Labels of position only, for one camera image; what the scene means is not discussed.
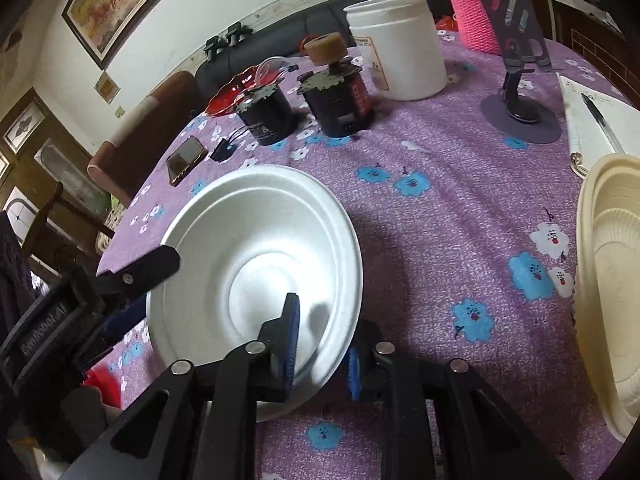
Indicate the beige plastic container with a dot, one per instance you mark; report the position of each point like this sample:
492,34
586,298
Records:
600,260

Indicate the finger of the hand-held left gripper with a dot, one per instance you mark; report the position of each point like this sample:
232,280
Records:
155,262
122,320

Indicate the black sofa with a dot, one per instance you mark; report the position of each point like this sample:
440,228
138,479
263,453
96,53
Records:
290,30

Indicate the white plastic jar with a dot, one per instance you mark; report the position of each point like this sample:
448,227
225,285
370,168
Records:
405,45

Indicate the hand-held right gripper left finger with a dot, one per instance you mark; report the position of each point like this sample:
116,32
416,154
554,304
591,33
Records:
290,340

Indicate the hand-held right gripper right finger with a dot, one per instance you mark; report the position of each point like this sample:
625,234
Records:
355,370

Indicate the brown upholstered chair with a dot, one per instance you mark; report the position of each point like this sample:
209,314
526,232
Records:
145,125

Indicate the dark wooden chair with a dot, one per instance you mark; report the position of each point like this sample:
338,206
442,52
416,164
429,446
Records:
50,220

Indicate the clear glass lid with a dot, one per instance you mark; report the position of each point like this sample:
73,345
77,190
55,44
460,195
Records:
270,67

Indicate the pink knit-sleeved bottle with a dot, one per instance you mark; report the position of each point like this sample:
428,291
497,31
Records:
470,20

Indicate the dark phone stand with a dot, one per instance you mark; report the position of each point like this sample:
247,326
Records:
525,120

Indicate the small white foam bowl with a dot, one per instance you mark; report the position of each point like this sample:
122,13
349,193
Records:
260,230

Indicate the framed wall painting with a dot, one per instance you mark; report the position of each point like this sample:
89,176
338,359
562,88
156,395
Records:
115,5

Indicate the small black gadget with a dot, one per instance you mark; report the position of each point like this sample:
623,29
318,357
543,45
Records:
215,46
237,32

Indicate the black pen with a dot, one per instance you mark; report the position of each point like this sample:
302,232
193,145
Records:
602,122

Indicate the white notebook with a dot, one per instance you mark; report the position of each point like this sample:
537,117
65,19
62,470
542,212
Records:
585,130

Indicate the small framed wall picture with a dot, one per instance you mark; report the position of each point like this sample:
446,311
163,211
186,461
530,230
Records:
107,87

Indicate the black canister with wooden knob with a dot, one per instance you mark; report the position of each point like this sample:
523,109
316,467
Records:
340,110

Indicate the purple floral tablecloth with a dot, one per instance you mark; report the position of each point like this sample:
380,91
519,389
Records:
450,235

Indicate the smartphone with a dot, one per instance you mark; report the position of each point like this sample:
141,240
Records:
185,161

